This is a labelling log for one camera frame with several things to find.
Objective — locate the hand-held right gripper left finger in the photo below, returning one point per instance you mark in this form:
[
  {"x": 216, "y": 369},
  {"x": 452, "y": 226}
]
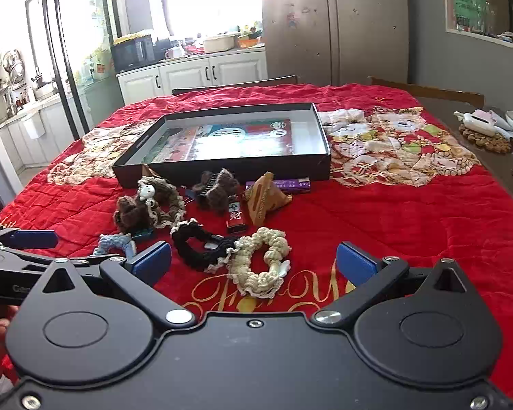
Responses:
[{"x": 151, "y": 260}]

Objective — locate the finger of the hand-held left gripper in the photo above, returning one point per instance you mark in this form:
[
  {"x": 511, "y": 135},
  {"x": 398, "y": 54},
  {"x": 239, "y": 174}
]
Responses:
[
  {"x": 34, "y": 239},
  {"x": 25, "y": 256}
]

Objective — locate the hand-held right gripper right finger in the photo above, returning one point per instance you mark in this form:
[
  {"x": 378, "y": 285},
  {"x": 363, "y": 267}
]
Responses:
[{"x": 355, "y": 260}]

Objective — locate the black scrunchie with cream edge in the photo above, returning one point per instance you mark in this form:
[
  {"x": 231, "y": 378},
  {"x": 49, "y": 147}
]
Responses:
[{"x": 188, "y": 243}]

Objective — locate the light blue crochet scrunchie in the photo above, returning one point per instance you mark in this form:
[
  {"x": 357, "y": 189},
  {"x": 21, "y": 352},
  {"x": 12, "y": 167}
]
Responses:
[{"x": 111, "y": 243}]

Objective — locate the brown furry hair claw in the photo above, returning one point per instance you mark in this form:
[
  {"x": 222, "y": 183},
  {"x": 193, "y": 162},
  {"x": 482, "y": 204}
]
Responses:
[
  {"x": 130, "y": 215},
  {"x": 216, "y": 188}
]

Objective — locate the brown scrunchie with cream lace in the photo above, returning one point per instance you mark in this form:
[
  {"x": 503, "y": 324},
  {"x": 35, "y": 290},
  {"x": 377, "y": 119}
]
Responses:
[{"x": 171, "y": 198}]

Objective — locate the red lighter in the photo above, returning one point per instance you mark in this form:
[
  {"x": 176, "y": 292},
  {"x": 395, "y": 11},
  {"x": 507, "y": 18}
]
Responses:
[{"x": 235, "y": 218}]

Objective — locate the cream crochet scrunchie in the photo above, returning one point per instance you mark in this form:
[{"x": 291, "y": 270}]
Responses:
[{"x": 248, "y": 282}]

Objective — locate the orange triangular snack packet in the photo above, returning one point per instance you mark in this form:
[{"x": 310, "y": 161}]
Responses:
[
  {"x": 263, "y": 203},
  {"x": 148, "y": 171}
]

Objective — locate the black shallow cardboard box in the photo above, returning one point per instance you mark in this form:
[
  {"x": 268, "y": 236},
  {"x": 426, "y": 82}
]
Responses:
[{"x": 239, "y": 173}]

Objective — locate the person's left hand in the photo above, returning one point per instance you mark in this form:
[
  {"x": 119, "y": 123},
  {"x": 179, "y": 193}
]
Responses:
[{"x": 0, "y": 329}]

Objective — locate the small teal item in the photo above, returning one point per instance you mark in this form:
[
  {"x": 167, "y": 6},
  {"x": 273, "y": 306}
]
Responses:
[{"x": 143, "y": 235}]

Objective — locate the red printed blanket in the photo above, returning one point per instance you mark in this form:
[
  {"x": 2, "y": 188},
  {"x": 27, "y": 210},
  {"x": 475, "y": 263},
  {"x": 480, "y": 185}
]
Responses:
[{"x": 410, "y": 230}]

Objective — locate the purple slim box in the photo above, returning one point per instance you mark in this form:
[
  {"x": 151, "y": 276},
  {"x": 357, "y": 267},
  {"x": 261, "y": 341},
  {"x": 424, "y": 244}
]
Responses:
[{"x": 293, "y": 186}]

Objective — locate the white kitchen counter units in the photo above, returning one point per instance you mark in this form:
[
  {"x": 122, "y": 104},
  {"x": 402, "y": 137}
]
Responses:
[{"x": 55, "y": 136}]

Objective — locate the white hanging bin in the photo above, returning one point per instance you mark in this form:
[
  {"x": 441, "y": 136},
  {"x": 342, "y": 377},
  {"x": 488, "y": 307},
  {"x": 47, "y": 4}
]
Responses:
[{"x": 34, "y": 124}]

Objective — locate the printed picture sheet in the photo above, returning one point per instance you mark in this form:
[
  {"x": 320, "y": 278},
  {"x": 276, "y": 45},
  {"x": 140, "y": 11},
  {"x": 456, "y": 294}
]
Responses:
[{"x": 222, "y": 141}]

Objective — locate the steel pot lids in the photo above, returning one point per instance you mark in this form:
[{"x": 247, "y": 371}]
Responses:
[{"x": 12, "y": 64}]

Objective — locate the brown woven coaster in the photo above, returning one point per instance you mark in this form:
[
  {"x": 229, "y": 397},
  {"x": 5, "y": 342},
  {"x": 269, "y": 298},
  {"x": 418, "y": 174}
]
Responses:
[{"x": 487, "y": 141}]

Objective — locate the white kitchen cabinet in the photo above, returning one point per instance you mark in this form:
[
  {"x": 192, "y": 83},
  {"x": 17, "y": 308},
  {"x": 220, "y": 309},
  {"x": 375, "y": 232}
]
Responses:
[{"x": 188, "y": 79}]

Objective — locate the dark wooden chair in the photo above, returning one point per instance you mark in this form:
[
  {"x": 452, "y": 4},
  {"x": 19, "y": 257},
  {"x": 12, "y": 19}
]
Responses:
[{"x": 431, "y": 92}]

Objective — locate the black framed glass door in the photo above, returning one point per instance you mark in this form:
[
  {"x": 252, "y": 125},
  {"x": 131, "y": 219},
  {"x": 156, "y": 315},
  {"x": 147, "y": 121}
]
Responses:
[{"x": 64, "y": 51}]

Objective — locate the black microwave oven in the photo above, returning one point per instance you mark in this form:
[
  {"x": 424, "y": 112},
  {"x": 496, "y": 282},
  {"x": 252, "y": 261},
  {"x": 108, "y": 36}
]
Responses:
[{"x": 132, "y": 53}]

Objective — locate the white mug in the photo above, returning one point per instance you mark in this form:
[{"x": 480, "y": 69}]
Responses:
[{"x": 173, "y": 53}]

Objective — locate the cream plastic basin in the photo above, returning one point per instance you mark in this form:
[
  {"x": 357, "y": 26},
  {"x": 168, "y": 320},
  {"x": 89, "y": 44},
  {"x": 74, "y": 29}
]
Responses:
[{"x": 218, "y": 43}]

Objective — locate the silver refrigerator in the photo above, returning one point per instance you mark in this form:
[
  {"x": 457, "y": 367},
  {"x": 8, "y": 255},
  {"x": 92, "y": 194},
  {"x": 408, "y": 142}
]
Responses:
[{"x": 299, "y": 30}]

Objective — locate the green poster card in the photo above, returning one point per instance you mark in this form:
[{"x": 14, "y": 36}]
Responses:
[{"x": 468, "y": 8}]

